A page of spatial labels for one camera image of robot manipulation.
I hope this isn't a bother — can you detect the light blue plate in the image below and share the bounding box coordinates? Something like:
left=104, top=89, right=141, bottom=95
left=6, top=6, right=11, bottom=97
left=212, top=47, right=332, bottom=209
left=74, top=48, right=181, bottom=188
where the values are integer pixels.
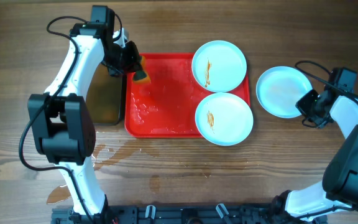
left=195, top=93, right=254, bottom=146
left=191, top=40, right=247, bottom=93
left=256, top=66, right=313, bottom=119

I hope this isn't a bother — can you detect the red plastic tray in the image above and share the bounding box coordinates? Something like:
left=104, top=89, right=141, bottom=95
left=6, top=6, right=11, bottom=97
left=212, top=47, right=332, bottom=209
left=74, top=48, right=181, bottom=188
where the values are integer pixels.
left=124, top=52, right=251, bottom=139

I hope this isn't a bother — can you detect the light blue plate top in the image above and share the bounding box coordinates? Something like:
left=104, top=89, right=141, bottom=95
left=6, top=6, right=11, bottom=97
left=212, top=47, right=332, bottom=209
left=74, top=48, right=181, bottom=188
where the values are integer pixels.
left=191, top=40, right=247, bottom=93

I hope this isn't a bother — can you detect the black water tray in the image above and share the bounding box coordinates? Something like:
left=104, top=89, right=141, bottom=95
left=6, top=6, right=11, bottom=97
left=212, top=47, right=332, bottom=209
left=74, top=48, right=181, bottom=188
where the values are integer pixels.
left=86, top=65, right=127, bottom=125

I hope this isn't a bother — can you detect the light blue plate bottom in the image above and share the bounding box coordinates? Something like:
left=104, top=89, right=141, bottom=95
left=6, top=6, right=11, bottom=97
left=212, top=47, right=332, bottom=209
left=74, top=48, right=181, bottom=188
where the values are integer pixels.
left=195, top=93, right=254, bottom=146

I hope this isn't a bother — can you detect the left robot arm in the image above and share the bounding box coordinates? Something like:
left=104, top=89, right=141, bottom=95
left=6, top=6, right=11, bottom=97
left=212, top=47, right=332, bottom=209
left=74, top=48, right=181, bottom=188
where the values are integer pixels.
left=19, top=5, right=150, bottom=223

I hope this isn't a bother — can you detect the green orange sponge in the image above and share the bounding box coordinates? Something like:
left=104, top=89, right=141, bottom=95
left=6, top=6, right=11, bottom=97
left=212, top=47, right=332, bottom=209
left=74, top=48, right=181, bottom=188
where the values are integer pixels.
left=132, top=56, right=151, bottom=84

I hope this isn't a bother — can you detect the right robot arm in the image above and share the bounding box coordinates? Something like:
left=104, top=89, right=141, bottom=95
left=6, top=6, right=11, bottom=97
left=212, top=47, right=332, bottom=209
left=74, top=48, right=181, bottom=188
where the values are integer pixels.
left=268, top=67, right=358, bottom=223

